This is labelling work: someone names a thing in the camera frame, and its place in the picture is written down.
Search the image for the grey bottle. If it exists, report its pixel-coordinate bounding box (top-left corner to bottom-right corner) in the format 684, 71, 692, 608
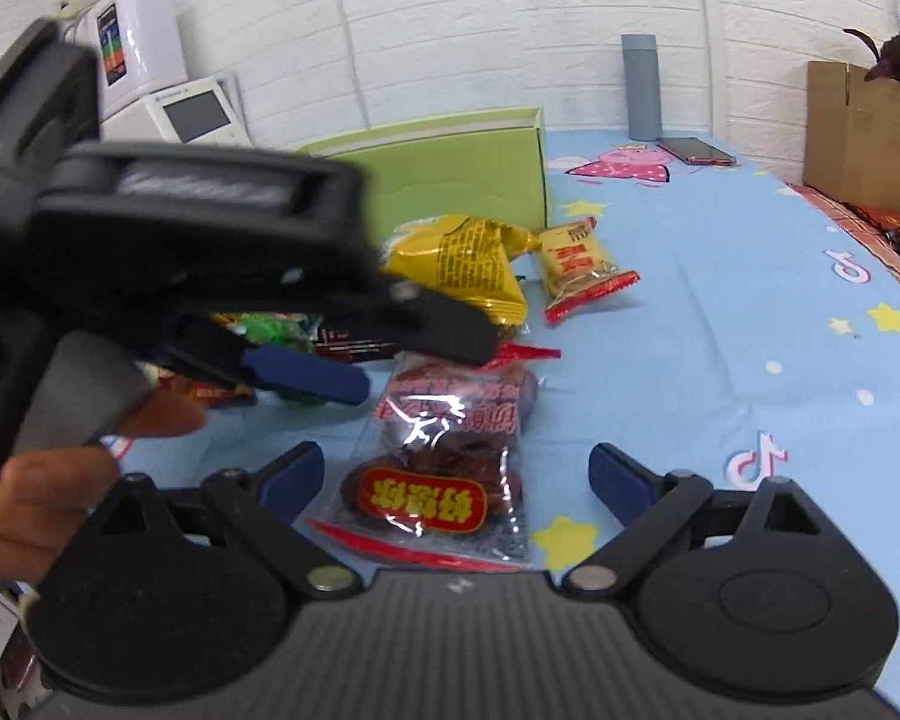
620, 34, 665, 142

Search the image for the green cardboard box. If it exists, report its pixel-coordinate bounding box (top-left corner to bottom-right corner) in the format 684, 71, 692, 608
296, 106, 548, 237

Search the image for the smartphone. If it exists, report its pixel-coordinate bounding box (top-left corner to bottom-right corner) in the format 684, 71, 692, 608
656, 136, 737, 167

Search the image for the clear red date packet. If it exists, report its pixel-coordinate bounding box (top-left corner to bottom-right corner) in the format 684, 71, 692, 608
305, 397, 533, 575
373, 343, 563, 432

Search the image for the tan red-ended snack packet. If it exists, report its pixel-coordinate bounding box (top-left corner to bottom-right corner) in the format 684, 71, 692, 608
538, 216, 641, 325

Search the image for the dark brown snack packet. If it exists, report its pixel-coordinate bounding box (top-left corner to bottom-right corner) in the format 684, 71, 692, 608
311, 322, 398, 361

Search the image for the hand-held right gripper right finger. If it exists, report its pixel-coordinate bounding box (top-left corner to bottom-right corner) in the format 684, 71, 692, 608
561, 442, 826, 605

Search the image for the brown cardboard box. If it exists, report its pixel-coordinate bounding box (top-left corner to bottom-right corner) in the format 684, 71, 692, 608
804, 60, 900, 215

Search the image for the white device with screen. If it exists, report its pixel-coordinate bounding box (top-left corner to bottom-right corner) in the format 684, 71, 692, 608
101, 71, 252, 147

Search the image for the white wall cable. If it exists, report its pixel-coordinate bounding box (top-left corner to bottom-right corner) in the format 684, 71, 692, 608
692, 0, 722, 133
328, 0, 374, 128

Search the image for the red patterned cloth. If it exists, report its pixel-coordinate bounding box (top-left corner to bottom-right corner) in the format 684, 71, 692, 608
787, 184, 900, 293

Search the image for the person's left hand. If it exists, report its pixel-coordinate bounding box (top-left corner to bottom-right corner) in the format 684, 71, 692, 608
0, 388, 211, 586

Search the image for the purple leaf plant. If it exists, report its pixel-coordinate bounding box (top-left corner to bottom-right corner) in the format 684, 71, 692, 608
844, 7, 900, 113

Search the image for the green candy packet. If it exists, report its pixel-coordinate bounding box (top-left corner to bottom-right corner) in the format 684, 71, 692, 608
225, 311, 316, 353

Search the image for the blue printed tablecloth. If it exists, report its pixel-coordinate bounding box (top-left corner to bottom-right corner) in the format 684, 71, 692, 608
112, 124, 900, 720

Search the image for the white water purifier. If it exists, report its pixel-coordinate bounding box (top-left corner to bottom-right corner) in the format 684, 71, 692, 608
75, 0, 188, 121

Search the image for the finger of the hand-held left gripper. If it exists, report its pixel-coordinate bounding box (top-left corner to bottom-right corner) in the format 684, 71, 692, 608
163, 313, 371, 407
292, 274, 497, 366

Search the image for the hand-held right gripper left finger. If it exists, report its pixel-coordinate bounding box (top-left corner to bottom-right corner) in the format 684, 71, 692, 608
82, 441, 365, 604

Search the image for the red snack packet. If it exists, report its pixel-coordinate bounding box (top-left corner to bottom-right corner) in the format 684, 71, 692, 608
142, 364, 260, 410

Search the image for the yellow foil snack bag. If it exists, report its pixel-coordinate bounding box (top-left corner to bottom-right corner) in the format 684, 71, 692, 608
381, 214, 542, 338

